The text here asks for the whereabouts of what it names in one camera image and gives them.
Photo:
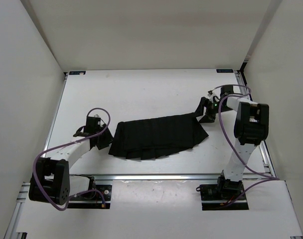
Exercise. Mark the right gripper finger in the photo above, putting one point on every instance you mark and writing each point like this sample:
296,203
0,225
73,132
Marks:
201,106
206,118

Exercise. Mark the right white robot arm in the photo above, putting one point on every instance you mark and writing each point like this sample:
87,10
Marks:
251,127

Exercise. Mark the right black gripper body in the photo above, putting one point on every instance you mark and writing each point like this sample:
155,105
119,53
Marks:
213,108

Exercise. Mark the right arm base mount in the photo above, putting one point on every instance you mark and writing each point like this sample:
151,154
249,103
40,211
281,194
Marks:
224,195

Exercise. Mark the blue table label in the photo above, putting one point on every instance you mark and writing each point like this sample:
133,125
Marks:
77,72
224,71

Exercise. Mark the right blue table label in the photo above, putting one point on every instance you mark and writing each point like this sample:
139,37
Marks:
224,71

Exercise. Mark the left blue table label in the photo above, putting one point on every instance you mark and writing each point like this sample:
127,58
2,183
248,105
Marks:
77,72

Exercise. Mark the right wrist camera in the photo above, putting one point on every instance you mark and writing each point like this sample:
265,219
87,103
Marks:
213,97

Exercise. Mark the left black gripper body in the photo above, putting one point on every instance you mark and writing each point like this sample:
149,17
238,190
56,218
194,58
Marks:
102,128

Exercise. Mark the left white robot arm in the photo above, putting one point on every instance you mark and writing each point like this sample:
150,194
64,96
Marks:
51,181

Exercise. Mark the black pleated skirt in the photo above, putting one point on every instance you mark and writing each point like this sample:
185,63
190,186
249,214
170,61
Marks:
158,137

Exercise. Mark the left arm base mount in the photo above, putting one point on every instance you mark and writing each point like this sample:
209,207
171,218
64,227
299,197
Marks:
94,200

